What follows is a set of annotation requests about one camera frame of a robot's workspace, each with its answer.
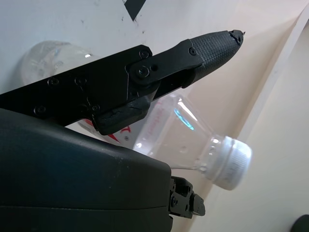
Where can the clear plastic water bottle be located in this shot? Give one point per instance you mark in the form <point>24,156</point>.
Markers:
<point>173,140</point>

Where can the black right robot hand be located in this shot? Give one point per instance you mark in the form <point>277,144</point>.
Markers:
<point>72,174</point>

